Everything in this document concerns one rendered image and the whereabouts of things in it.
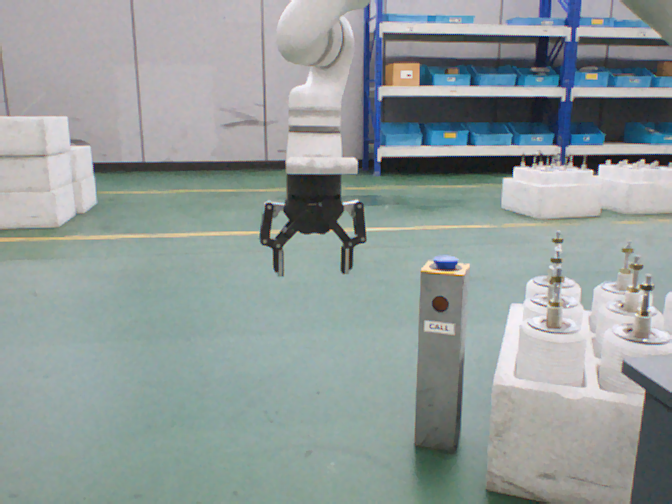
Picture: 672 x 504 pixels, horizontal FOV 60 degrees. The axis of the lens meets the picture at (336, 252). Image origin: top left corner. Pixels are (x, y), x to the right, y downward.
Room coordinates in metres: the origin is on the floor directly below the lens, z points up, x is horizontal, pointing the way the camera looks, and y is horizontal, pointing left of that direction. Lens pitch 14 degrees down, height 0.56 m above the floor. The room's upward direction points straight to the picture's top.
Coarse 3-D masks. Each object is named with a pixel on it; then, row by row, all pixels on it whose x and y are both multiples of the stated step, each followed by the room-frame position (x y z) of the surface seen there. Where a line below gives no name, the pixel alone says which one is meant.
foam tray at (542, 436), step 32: (512, 320) 1.03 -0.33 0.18; (512, 352) 0.88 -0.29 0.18; (512, 384) 0.77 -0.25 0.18; (544, 384) 0.77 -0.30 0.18; (512, 416) 0.76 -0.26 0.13; (544, 416) 0.75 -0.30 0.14; (576, 416) 0.73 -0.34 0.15; (608, 416) 0.72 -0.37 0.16; (640, 416) 0.71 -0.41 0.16; (512, 448) 0.76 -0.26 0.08; (544, 448) 0.75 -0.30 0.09; (576, 448) 0.73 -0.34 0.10; (608, 448) 0.72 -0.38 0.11; (512, 480) 0.76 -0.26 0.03; (544, 480) 0.75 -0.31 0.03; (576, 480) 0.73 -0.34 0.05; (608, 480) 0.72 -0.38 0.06
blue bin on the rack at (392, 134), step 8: (384, 128) 5.86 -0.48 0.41; (392, 128) 5.87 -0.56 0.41; (400, 128) 5.88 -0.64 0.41; (408, 128) 5.89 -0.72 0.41; (416, 128) 5.63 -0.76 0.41; (384, 136) 5.39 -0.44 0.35; (392, 136) 5.38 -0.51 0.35; (400, 136) 5.39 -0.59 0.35; (408, 136) 5.40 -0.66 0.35; (416, 136) 5.41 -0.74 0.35; (384, 144) 5.41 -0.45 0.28; (392, 144) 5.39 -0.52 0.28; (400, 144) 5.40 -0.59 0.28; (408, 144) 5.41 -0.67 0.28; (416, 144) 5.43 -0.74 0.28
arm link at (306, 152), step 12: (288, 132) 0.78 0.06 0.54; (300, 132) 0.76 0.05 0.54; (312, 132) 0.76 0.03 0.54; (324, 132) 0.76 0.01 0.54; (336, 132) 0.78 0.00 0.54; (288, 144) 0.78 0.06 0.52; (300, 144) 0.76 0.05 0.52; (312, 144) 0.76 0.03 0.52; (324, 144) 0.76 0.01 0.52; (336, 144) 0.77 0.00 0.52; (288, 156) 0.78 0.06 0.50; (300, 156) 0.76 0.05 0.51; (312, 156) 0.76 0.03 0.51; (324, 156) 0.76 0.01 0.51; (336, 156) 0.77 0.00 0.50; (288, 168) 0.72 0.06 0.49; (300, 168) 0.72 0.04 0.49; (312, 168) 0.72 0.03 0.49; (324, 168) 0.72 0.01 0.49; (336, 168) 0.72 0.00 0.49; (348, 168) 0.73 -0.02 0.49
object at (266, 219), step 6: (270, 204) 0.77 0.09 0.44; (264, 210) 0.77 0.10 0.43; (270, 210) 0.77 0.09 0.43; (264, 216) 0.77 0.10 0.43; (270, 216) 0.77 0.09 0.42; (264, 222) 0.77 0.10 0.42; (270, 222) 0.77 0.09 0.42; (264, 228) 0.77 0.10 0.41; (270, 228) 0.77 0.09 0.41; (264, 234) 0.77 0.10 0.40; (264, 240) 0.77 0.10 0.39
